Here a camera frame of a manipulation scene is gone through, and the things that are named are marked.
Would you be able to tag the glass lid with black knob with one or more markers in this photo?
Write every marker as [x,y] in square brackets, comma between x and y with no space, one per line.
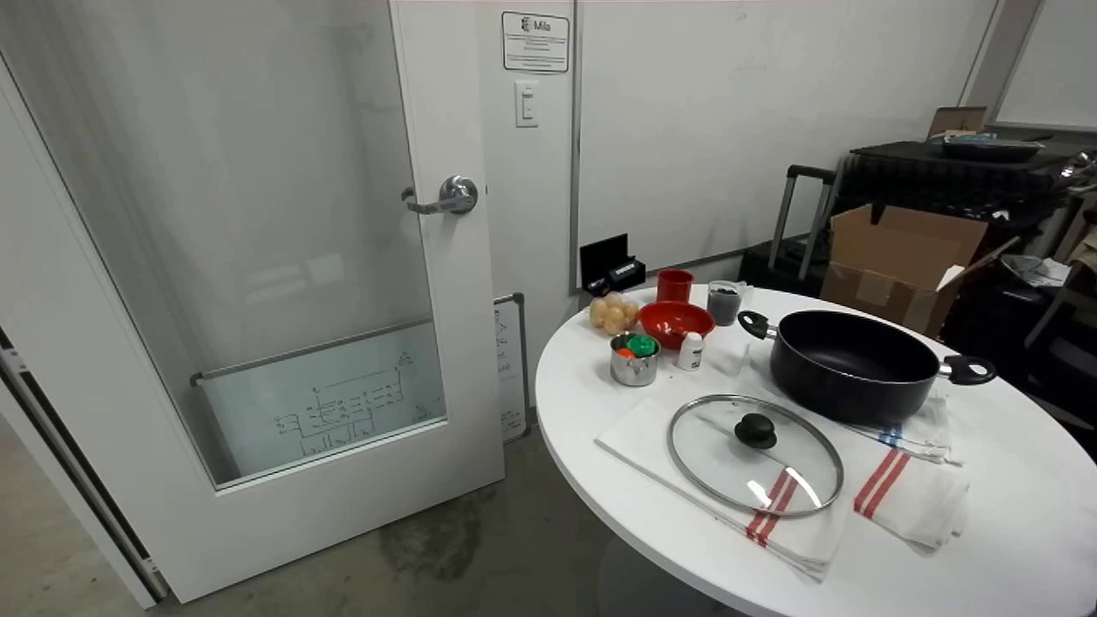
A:
[755,430]

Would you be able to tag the white door with frosted glass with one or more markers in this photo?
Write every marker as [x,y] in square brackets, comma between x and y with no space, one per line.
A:
[456,346]

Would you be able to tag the black cooking pot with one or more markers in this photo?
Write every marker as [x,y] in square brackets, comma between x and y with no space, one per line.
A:
[852,382]

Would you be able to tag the yellowish bread-like item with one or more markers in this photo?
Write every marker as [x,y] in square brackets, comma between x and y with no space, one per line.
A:
[615,312]

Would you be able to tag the open black case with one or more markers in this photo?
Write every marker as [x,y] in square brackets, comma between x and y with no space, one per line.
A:
[603,263]

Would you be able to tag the red bowl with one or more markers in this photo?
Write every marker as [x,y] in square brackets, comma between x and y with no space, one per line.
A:
[675,324]

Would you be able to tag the red cup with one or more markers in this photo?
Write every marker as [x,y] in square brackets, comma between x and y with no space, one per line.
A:
[675,286]

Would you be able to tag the small white shaker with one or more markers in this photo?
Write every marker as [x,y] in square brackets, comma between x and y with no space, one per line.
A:
[691,352]

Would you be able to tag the glass measuring cup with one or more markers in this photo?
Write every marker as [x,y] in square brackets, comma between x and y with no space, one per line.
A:
[722,308]

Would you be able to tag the flat red-striped white towel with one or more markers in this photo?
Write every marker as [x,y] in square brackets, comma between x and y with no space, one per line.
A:
[638,459]

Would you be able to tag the brown cardboard box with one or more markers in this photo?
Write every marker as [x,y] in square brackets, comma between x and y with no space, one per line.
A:
[892,263]

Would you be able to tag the folded red-striped white towel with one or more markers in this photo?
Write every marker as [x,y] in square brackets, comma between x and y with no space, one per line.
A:
[912,503]

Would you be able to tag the small cardboard box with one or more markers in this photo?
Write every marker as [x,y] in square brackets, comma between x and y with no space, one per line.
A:
[957,122]

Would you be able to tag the white panel leaning on wall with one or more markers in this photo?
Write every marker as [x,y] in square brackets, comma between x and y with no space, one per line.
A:
[508,364]

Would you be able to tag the white light switch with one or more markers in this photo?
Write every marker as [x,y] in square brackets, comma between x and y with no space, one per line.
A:
[525,106]

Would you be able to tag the white wall sign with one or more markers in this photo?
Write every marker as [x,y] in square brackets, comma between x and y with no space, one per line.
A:
[536,42]

